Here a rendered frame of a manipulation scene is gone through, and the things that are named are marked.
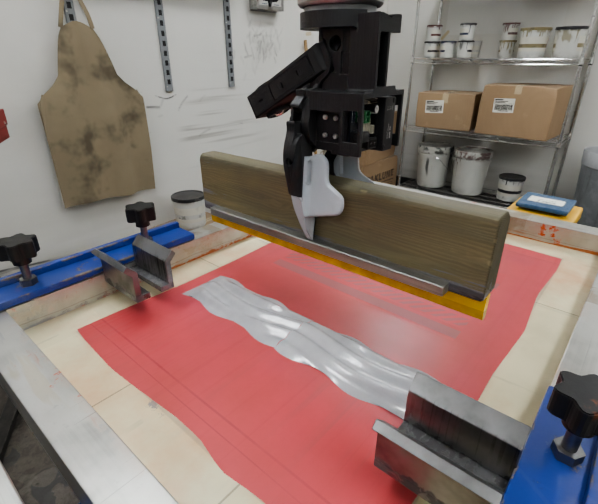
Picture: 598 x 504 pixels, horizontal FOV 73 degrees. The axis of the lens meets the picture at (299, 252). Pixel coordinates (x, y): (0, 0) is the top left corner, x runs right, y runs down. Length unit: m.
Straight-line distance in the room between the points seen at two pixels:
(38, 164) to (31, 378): 2.00
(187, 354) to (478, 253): 0.32
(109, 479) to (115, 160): 2.21
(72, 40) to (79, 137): 0.44
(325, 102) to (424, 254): 0.16
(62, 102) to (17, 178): 0.42
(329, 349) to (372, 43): 0.31
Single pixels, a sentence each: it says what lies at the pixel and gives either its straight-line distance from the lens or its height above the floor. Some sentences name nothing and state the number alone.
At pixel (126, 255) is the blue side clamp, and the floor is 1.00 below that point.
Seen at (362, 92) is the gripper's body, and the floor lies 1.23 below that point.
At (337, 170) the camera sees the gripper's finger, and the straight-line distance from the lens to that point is 0.45.
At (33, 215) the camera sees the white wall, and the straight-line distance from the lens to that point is 2.44.
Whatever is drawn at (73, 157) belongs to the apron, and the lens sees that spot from 2.38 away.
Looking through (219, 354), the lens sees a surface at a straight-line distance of 0.48.
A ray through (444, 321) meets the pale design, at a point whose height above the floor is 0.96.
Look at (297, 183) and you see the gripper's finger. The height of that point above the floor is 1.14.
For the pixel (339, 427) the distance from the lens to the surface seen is 0.40.
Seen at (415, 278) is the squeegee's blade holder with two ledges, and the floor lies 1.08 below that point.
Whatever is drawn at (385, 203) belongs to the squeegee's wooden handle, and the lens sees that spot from 0.38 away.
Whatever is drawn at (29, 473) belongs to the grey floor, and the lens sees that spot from 1.79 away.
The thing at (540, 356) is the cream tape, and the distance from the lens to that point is 0.54.
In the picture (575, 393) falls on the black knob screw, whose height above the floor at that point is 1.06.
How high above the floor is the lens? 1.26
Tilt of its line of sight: 26 degrees down
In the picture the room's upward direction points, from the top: straight up
